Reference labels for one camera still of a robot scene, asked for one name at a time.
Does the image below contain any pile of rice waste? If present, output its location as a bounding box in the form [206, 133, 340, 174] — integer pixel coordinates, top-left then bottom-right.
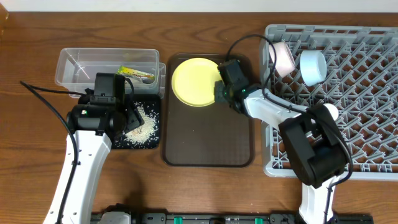
[115, 104, 159, 149]

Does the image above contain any yellow plate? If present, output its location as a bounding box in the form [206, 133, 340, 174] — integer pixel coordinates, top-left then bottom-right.
[172, 58, 221, 107]

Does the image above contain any green yellow snack wrapper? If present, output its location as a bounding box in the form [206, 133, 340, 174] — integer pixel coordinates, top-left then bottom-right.
[117, 65, 155, 80]

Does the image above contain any pink bowl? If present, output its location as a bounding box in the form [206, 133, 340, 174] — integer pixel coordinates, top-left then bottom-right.
[269, 42, 295, 78]

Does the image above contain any light blue bowl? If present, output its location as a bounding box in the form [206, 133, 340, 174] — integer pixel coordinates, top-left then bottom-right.
[300, 50, 327, 86]

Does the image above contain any white green cup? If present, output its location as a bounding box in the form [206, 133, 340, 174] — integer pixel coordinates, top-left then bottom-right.
[324, 103, 339, 121]

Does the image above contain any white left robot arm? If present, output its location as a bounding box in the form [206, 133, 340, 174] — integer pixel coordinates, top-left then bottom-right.
[44, 91, 142, 223]

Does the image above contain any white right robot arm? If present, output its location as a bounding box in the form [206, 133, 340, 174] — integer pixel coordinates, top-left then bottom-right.
[215, 59, 353, 223]

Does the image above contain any black waste tray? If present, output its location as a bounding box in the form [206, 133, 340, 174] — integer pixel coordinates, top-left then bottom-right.
[77, 93, 162, 151]

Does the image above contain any grey plastic dishwasher rack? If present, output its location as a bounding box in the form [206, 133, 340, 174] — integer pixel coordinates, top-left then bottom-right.
[259, 24, 397, 181]

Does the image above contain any dark brown serving tray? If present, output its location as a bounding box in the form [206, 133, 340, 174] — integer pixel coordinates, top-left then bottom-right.
[161, 53, 254, 167]

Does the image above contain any clear plastic bin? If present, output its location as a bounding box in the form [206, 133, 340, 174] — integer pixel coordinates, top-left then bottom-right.
[55, 48, 167, 98]

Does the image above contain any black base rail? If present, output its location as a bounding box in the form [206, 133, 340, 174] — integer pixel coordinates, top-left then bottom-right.
[91, 203, 374, 224]

